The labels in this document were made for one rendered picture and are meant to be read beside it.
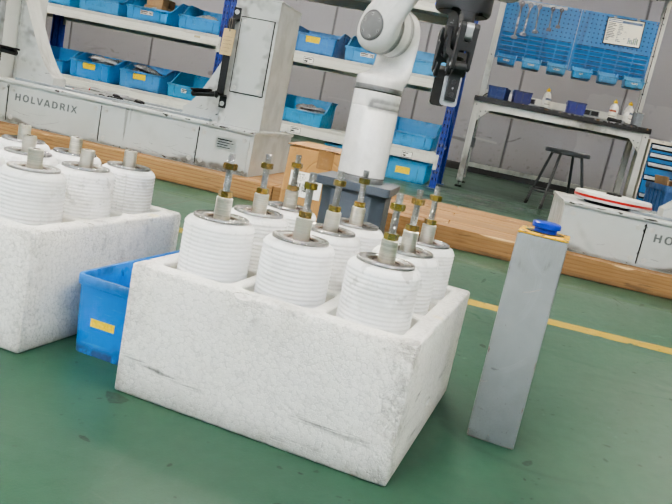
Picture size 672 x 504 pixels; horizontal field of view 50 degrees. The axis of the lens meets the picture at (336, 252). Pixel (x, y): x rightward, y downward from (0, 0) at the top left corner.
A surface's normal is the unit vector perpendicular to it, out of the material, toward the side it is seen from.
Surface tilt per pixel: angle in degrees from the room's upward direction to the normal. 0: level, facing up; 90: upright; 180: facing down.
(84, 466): 0
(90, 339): 92
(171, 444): 0
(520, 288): 90
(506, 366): 90
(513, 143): 90
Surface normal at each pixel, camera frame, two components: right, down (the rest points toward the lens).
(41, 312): 0.92, 0.25
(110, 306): -0.33, 0.15
